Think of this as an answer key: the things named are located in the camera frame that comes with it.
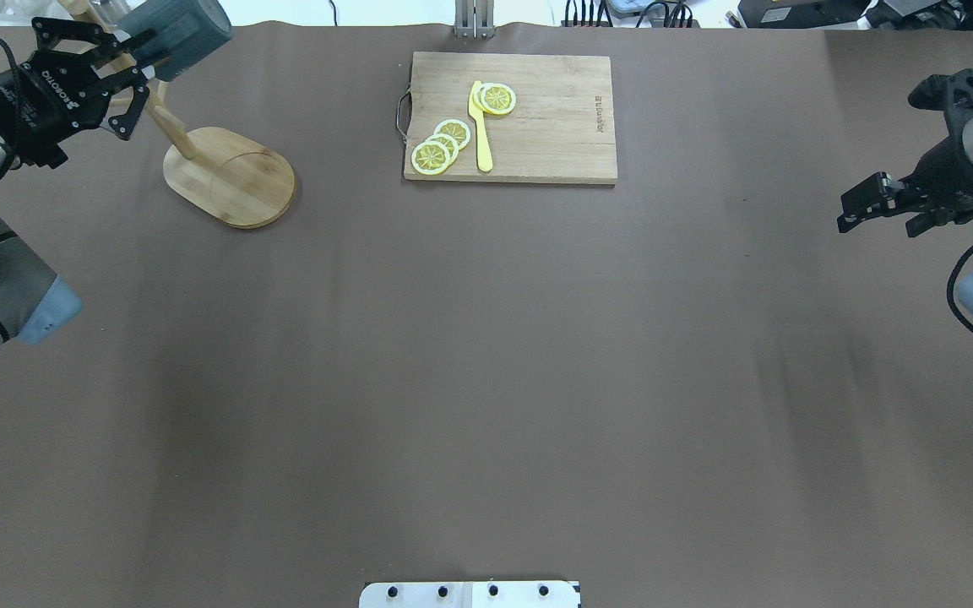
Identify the aluminium frame post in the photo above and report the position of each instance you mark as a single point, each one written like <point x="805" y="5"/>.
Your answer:
<point x="474" y="19"/>

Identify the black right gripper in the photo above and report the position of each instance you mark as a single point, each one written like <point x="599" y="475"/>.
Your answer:
<point x="948" y="165"/>

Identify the lemon slice middle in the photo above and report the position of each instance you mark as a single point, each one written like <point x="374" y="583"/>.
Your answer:
<point x="450" y="144"/>

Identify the bamboo mug tree rack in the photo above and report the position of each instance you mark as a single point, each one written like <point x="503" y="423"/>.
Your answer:
<point x="234" y="179"/>

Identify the lemon slice back of stack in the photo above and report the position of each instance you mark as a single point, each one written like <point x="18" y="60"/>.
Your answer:
<point x="455" y="129"/>

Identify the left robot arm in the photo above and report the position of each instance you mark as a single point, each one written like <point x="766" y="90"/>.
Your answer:
<point x="34" y="299"/>

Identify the wooden cutting board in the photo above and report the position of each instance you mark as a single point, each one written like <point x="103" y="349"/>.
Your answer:
<point x="562" y="130"/>

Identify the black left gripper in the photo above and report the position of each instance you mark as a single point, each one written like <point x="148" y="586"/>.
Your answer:
<point x="20" y="103"/>

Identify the lemon slice by knife tip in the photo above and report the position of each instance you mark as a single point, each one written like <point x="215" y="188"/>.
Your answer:
<point x="495" y="98"/>

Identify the lemon slice front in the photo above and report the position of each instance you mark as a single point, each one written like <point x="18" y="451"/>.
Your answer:
<point x="429" y="159"/>

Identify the blue mug yellow inside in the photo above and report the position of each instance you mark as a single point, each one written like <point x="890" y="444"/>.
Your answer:
<point x="173" y="36"/>

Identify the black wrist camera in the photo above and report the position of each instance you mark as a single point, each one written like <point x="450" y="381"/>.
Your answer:
<point x="951" y="94"/>

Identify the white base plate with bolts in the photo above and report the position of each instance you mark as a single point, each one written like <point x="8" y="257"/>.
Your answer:
<point x="485" y="593"/>

